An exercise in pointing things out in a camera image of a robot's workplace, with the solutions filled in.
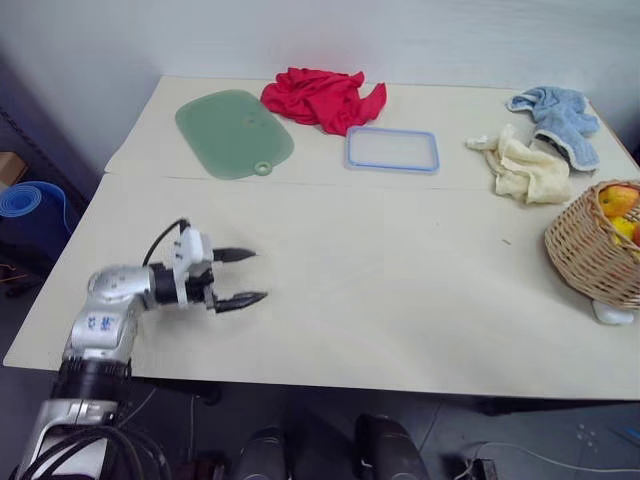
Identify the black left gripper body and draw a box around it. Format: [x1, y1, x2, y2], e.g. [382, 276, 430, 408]
[185, 259, 222, 315]

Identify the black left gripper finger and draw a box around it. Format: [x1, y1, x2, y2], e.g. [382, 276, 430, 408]
[211, 246, 259, 266]
[214, 289, 270, 316]

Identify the wicker basket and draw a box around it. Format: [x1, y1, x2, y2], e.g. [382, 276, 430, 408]
[543, 179, 640, 308]

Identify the white object under basket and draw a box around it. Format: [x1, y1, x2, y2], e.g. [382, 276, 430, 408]
[590, 298, 636, 327]

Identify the green plastic cutting board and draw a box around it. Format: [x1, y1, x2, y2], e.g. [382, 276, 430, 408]
[174, 88, 296, 180]

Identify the dark rounded shape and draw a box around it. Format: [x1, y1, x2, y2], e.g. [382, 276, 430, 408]
[233, 425, 292, 480]
[353, 413, 430, 480]

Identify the crumpled red cloth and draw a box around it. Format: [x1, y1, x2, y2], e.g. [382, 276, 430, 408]
[260, 66, 388, 137]

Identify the rolled blue foam mat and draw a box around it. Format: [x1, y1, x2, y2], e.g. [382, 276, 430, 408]
[0, 181, 72, 247]

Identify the clear blue-rimmed container lid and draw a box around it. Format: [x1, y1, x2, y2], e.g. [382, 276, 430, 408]
[342, 125, 442, 177]

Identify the brown cardboard box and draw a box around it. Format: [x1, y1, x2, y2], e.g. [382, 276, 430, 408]
[0, 150, 29, 188]

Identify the cream yellow towel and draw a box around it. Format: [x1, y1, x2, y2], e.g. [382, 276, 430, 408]
[465, 123, 573, 206]

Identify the light blue towel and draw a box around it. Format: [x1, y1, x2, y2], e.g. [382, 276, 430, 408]
[505, 85, 602, 174]

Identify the yellow fruit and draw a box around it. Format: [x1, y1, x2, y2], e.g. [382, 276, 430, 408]
[606, 215, 639, 247]

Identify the red yellow apple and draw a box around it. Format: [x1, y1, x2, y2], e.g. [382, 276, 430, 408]
[598, 183, 640, 218]

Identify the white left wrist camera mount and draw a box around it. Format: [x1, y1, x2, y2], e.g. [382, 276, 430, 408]
[168, 228, 215, 308]

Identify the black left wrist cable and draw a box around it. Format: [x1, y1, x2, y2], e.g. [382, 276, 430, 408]
[142, 218, 192, 267]

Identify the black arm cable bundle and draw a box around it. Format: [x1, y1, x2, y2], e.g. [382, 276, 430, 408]
[19, 423, 172, 480]

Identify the white floor cable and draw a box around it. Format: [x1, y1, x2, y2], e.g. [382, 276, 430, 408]
[463, 439, 640, 474]

